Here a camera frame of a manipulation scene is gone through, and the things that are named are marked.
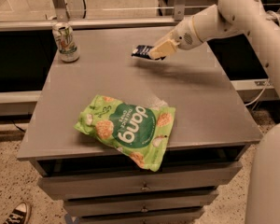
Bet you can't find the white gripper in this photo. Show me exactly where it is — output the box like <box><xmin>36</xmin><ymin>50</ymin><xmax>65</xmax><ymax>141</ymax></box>
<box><xmin>148</xmin><ymin>16</ymin><xmax>203</xmax><ymax>60</ymax></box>

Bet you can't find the dark blue rxbar wrapper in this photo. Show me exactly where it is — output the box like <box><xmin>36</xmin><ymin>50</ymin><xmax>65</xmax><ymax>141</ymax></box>
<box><xmin>132</xmin><ymin>45</ymin><xmax>153</xmax><ymax>60</ymax></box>

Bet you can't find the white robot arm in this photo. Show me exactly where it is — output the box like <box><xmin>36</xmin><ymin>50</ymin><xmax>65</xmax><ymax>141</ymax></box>
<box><xmin>148</xmin><ymin>0</ymin><xmax>280</xmax><ymax>224</ymax></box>

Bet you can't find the green rice chip bag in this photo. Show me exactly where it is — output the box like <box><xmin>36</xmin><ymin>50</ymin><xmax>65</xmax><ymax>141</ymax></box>
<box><xmin>75</xmin><ymin>95</ymin><xmax>175</xmax><ymax>172</ymax></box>

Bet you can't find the grey drawer cabinet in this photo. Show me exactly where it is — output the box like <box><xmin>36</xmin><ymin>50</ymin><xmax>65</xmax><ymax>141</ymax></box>
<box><xmin>18</xmin><ymin>27</ymin><xmax>261</xmax><ymax>224</ymax></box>

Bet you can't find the white green soda can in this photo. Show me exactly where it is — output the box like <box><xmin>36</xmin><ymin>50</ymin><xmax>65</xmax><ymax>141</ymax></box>
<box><xmin>52</xmin><ymin>22</ymin><xmax>79</xmax><ymax>63</ymax></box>

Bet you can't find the black white sneaker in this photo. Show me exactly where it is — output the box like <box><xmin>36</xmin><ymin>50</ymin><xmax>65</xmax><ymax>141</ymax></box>
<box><xmin>3</xmin><ymin>202</ymin><xmax>31</xmax><ymax>224</ymax></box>

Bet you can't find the white cable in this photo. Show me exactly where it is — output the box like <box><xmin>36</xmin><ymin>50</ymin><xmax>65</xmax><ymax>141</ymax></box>
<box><xmin>244</xmin><ymin>9</ymin><xmax>280</xmax><ymax>107</ymax></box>

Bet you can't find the metal railing frame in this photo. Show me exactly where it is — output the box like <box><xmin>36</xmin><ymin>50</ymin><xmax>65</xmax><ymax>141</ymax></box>
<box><xmin>0</xmin><ymin>0</ymin><xmax>280</xmax><ymax>33</ymax></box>

